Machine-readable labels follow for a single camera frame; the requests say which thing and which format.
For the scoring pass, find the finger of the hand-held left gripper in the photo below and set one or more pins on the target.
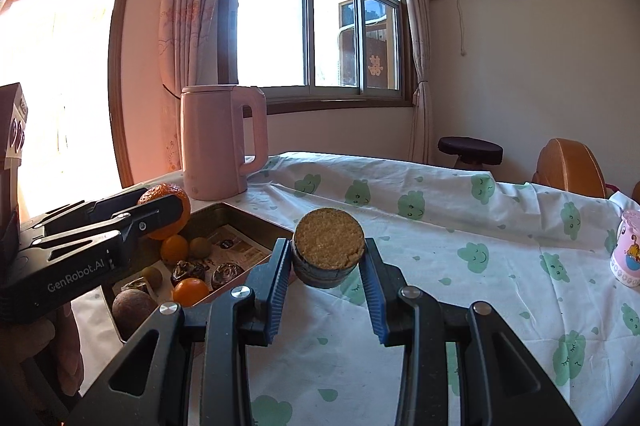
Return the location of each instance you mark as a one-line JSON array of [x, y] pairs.
[[150, 218], [115, 201]]

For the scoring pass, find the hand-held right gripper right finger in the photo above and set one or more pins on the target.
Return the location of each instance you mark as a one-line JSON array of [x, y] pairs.
[[374, 301]]

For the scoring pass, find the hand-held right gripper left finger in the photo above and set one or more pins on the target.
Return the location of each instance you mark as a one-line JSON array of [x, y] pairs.
[[277, 296]]

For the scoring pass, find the orange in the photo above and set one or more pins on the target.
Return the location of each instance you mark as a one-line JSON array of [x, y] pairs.
[[174, 250], [170, 228], [190, 292]]

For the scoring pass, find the dark water chestnut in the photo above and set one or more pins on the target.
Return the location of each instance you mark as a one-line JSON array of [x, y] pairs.
[[225, 277]]

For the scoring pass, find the small tan round fruit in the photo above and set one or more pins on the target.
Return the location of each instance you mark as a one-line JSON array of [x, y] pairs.
[[200, 249], [151, 279]]

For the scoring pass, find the dark chocolate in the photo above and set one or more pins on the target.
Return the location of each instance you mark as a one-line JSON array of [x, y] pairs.
[[188, 271]]

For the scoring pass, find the brown round root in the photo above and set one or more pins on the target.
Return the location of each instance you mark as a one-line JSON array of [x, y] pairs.
[[132, 310]]

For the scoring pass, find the pink metal tin box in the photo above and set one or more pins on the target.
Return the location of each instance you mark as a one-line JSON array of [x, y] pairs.
[[240, 216]]

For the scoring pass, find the person's left hand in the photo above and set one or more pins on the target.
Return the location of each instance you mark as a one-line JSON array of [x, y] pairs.
[[67, 351]]

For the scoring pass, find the white cloud print tablecloth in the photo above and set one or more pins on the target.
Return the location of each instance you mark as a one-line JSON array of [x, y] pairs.
[[450, 256]]

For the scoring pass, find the pink electric kettle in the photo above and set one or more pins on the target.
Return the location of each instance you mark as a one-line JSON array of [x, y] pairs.
[[215, 141]]

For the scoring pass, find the dark round stool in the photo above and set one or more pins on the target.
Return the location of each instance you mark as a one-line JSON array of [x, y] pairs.
[[470, 146]]

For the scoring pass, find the pink floral curtain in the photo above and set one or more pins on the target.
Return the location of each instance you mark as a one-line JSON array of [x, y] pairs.
[[190, 6]]

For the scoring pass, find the sliding glass window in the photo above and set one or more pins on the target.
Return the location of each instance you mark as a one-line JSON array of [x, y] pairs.
[[280, 21]]

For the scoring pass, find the brown leather armchair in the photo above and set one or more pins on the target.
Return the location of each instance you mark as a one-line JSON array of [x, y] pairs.
[[570, 166]]

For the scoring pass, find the white tied curtain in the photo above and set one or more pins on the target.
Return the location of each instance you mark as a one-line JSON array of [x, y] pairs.
[[417, 56]]

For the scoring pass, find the pink cartoon print cup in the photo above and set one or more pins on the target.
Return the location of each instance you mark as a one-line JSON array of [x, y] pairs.
[[627, 251]]

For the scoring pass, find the white air conditioner pipe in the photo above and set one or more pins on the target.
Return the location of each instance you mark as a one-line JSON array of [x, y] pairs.
[[462, 26]]

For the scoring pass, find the wooden door frame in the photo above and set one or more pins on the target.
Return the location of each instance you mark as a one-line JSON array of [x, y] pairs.
[[116, 106]]

